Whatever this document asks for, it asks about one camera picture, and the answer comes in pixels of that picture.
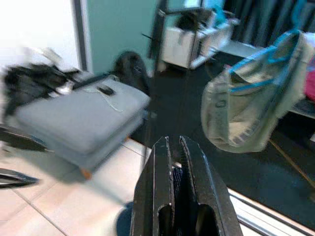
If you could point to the thin black rod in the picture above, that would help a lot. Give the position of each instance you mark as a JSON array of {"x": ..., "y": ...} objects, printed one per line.
[{"x": 150, "y": 37}]

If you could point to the black phone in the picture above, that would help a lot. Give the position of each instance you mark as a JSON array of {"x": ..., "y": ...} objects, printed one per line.
[{"x": 106, "y": 90}]

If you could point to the black backpack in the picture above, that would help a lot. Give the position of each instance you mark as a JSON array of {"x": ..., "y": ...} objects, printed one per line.
[{"x": 131, "y": 71}]

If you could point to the red cloth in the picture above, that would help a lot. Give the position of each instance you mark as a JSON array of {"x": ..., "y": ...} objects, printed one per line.
[{"x": 310, "y": 81}]

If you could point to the black long case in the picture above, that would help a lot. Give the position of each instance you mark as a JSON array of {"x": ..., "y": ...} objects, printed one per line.
[{"x": 91, "y": 80}]

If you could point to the blue plastic bag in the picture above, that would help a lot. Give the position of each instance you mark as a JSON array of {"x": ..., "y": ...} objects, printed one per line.
[{"x": 220, "y": 14}]

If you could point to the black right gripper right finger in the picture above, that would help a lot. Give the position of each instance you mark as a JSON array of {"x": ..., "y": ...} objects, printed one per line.
[{"x": 209, "y": 186}]

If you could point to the dark curtain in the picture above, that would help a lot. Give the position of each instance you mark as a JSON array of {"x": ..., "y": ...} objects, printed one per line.
[{"x": 258, "y": 19}]

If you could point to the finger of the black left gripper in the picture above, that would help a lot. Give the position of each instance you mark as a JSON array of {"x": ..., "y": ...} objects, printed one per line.
[
  {"x": 17, "y": 178},
  {"x": 19, "y": 141}
]

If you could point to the grey ottoman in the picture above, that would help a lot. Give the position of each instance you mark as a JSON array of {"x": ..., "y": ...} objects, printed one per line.
[{"x": 81, "y": 118}]

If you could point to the navy printed shirt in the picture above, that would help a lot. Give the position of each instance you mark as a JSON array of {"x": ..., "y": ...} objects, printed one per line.
[{"x": 177, "y": 179}]

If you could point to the blue plastic hanger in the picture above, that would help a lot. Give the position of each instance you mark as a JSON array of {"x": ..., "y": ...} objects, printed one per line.
[{"x": 278, "y": 56}]

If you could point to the grey beige garment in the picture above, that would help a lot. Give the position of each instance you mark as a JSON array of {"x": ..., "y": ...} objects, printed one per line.
[{"x": 246, "y": 98}]

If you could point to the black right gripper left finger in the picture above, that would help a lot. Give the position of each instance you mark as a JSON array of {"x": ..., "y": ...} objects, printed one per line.
[{"x": 152, "y": 186}]

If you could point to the white shelf unit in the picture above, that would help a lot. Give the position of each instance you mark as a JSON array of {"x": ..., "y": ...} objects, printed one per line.
[{"x": 187, "y": 44}]

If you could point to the black handbag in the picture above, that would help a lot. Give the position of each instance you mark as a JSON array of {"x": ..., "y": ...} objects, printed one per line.
[{"x": 192, "y": 19}]

